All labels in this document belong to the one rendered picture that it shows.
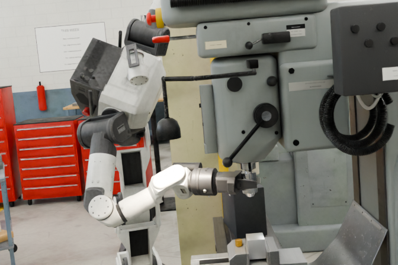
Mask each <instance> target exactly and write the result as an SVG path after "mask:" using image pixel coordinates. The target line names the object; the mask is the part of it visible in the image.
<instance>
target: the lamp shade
mask: <svg viewBox="0 0 398 265"><path fill-rule="evenodd" d="M156 137H157V140H175V139H178V138H181V129H180V126H179V124H178V121H177V120H175V119H173V118H170V117H169V118H163V119H161V120H160V121H159V122H158V124H157V127H156Z"/></svg>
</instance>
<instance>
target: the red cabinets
mask: <svg viewBox="0 0 398 265"><path fill-rule="evenodd" d="M90 117H91V116H89V117H84V115H72V116H65V117H51V118H37V119H27V120H25V121H22V122H19V123H16V119H15V110H14V101H13V95H12V85H11V86H0V155H1V156H2V162H4V167H5V179H6V184H7V193H8V202H10V207H14V201H16V200H17V199H21V194H23V200H28V205H32V203H33V200H32V199H44V198H59V197H67V196H77V197H76V198H77V201H81V196H82V195H83V194H84V193H85V187H86V177H87V172H88V162H89V152H90V148H88V149H86V148H83V147H82V146H81V145H80V143H79V141H78V137H77V129H78V126H79V124H80V123H82V122H83V121H85V120H86V119H88V118H90ZM114 145H115V147H116V149H117V150H127V149H133V148H142V147H144V141H143V137H141V140H140V141H139V142H138V143H137V144H135V145H132V146H120V145H118V144H114ZM149 147H150V146H149ZM152 176H153V170H152V158H151V151H150V160H149V163H148V166H147V169H146V184H147V188H148V186H149V182H150V180H151V178H152ZM118 192H121V187H120V176H119V171H118V170H117V168H116V167H115V174H114V186H113V195H116V194H117V193H118Z"/></svg>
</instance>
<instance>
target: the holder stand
mask: <svg viewBox="0 0 398 265"><path fill-rule="evenodd" d="M257 187H258V192H257V193H255V194H254V196H252V197H247V195H246V194H244V193H243V192H242V190H240V191H239V192H238V193H237V195H230V194H229V193H222V204H223V218H224V223H225V224H226V225H227V226H228V228H229V229H230V230H231V232H232V233H233V235H234V236H235V237H236V238H237V239H238V238H246V234H252V233H260V232H262V233H263V235H267V221H266V212H265V196H264V187H263V186H262V185H260V184H257Z"/></svg>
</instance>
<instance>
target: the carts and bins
mask: <svg viewBox="0 0 398 265"><path fill-rule="evenodd" d="M0 183H1V191H2V200H3V205H4V214H5V220H2V221H0V251H2V250H9V253H10V259H11V265H15V257H14V253H15V252H16V251H17V248H18V247H17V245H16V244H14V238H13V237H14V233H13V231H12V219H11V216H10V210H9V202H8V193H7V184H6V179H5V167H4V162H2V156H1V155H0Z"/></svg>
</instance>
